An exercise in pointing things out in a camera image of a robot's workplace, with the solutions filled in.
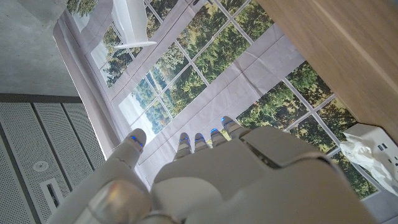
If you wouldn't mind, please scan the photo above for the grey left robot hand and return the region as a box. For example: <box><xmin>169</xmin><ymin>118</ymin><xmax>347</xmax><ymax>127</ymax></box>
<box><xmin>46</xmin><ymin>115</ymin><xmax>379</xmax><ymax>224</ymax></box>

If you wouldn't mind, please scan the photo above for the crumpled white tissue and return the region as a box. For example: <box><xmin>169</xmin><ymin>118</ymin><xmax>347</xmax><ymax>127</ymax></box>
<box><xmin>339</xmin><ymin>133</ymin><xmax>398</xmax><ymax>197</ymax></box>

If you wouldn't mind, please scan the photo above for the printed window forest backdrop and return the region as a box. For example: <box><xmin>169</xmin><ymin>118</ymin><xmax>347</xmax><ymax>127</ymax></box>
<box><xmin>52</xmin><ymin>0</ymin><xmax>384</xmax><ymax>200</ymax></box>

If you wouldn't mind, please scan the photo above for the white tissue box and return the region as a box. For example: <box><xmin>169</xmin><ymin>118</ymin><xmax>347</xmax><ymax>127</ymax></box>
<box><xmin>341</xmin><ymin>123</ymin><xmax>398</xmax><ymax>177</ymax></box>

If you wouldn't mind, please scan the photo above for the white ceiling slot vent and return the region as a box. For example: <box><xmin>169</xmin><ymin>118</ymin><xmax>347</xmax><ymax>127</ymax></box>
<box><xmin>39</xmin><ymin>177</ymin><xmax>67</xmax><ymax>216</ymax></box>

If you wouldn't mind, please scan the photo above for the round white ceiling sensor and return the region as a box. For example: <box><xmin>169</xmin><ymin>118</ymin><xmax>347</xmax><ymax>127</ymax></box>
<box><xmin>32</xmin><ymin>160</ymin><xmax>50</xmax><ymax>173</ymax></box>

